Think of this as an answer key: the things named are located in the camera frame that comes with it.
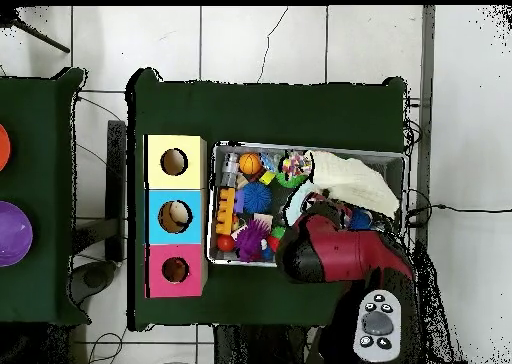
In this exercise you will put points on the blue spiky ball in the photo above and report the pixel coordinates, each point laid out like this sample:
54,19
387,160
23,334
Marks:
257,198

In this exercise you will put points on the orange bowl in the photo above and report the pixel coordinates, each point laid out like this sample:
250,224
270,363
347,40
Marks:
3,148

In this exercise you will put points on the orange building block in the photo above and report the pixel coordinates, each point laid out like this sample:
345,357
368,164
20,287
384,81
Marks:
224,216

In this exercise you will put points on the dark green side table cloth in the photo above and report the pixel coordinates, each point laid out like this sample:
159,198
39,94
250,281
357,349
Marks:
40,220

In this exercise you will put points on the wooden box with three holes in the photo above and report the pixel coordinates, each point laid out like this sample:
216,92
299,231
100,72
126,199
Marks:
176,184

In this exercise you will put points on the light teal waffle cloth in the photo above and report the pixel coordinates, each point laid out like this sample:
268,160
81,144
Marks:
296,204

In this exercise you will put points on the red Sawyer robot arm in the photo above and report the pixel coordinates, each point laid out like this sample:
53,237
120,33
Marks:
340,252

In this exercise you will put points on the purple spiky toy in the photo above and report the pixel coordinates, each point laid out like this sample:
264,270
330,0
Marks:
250,240

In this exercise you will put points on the purple bowl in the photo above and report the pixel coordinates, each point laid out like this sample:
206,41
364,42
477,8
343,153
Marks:
14,234

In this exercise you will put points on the green spiky ball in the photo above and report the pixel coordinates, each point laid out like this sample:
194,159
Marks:
290,180

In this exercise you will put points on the orange toy basketball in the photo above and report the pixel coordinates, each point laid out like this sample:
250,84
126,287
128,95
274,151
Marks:
250,163

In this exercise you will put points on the multicolour patterned cloth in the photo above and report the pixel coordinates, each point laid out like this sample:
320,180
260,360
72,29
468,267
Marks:
298,164

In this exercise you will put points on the cream waffle cloth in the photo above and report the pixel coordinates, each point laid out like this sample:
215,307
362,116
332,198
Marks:
356,180

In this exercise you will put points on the clear mesh bin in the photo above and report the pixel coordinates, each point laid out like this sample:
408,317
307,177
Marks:
224,256

